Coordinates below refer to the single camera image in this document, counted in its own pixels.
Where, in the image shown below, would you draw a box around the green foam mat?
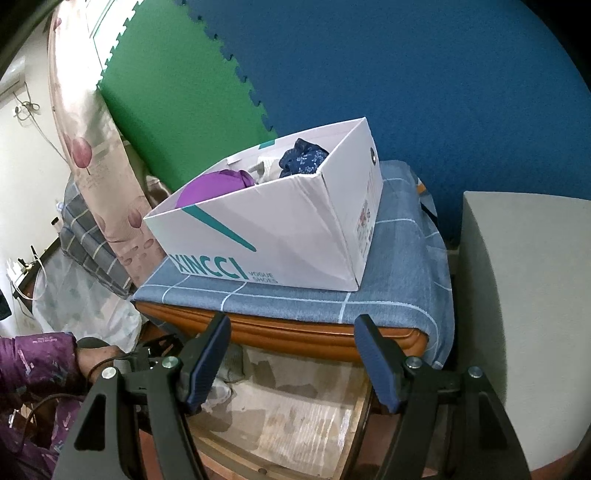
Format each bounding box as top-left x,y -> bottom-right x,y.
99,0 -> 280,195

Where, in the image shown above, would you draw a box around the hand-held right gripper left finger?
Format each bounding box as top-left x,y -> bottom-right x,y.
53,311 -> 232,480

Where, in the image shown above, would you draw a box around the wooden drawer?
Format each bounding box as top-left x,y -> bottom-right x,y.
139,323 -> 375,480

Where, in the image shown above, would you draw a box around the pink floral pillow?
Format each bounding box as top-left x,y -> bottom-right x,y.
46,0 -> 169,287

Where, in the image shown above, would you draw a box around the grey plaid blanket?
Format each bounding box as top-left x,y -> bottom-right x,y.
58,178 -> 139,296

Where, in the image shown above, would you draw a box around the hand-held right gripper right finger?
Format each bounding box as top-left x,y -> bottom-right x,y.
353,314 -> 520,480

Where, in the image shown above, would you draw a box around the navy patterned underwear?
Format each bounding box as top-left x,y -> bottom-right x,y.
278,137 -> 331,178

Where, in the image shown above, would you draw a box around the light floral underwear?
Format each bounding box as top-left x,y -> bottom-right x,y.
203,378 -> 234,414

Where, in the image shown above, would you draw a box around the purple bra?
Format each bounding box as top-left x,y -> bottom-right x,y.
177,169 -> 257,208

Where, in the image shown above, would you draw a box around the white charger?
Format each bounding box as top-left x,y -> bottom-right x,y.
7,259 -> 29,289

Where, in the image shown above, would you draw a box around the white shoe box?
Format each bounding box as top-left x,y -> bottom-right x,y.
144,117 -> 384,292

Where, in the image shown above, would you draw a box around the person's left forearm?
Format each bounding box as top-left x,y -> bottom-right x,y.
0,332 -> 90,407

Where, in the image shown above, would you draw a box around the grey blue underwear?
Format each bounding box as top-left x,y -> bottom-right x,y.
217,344 -> 245,384

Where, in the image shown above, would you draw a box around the grey cabinet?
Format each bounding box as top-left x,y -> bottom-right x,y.
459,191 -> 591,472

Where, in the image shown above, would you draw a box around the white underwear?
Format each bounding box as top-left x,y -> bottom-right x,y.
249,156 -> 282,185

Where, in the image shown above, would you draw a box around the person's left hand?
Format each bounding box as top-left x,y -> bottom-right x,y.
75,344 -> 126,384

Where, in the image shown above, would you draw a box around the white patterned bedsheet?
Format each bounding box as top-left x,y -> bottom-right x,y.
34,249 -> 144,352

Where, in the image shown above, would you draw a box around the wooden nightstand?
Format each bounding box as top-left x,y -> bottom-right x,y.
134,249 -> 460,480

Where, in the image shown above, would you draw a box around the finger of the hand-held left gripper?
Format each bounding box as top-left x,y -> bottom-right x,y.
134,335 -> 190,370

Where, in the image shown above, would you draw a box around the blue foam mat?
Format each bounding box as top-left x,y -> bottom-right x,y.
185,0 -> 591,245

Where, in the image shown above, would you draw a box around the blue checked cloth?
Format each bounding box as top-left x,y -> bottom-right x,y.
131,159 -> 455,370

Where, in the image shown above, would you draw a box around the white air conditioner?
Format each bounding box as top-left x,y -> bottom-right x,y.
0,54 -> 29,93

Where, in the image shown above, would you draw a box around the black cable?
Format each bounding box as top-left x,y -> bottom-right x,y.
25,357 -> 121,444

